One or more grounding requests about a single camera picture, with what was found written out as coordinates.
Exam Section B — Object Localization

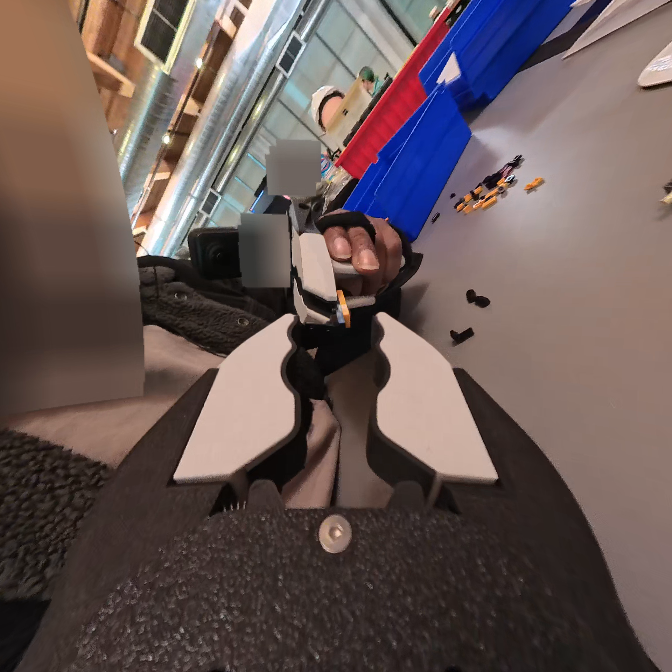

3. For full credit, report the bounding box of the red plastic bin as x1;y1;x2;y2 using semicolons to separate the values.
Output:
336;21;452;176

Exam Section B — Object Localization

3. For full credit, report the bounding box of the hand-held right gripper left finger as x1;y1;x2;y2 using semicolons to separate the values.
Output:
172;314;310;497

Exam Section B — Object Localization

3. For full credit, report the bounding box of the person's left hand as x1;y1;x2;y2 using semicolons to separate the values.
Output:
321;220;405;296

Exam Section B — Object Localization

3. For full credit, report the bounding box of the white paper bag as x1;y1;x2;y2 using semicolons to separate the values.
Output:
563;0;625;58

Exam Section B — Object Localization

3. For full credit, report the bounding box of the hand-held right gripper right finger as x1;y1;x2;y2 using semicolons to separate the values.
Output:
366;313;499;510

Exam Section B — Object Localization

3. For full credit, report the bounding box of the instruction booklet on stand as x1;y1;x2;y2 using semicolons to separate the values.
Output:
638;44;672;89

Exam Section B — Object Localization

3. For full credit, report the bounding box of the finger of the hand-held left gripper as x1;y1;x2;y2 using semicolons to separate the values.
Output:
291;231;338;302
294;280;342;326

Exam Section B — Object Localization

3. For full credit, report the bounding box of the silver ventilation duct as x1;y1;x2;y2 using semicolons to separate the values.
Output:
118;68;179;184
152;0;329;255

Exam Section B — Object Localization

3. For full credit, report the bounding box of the large blue plastic bin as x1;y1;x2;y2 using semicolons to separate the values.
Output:
344;86;471;245

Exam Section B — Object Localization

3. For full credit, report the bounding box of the ceiling air vent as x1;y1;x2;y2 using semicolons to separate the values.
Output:
134;0;196;74

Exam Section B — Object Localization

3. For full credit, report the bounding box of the pile of small toy bricks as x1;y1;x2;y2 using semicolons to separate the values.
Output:
433;155;526;224

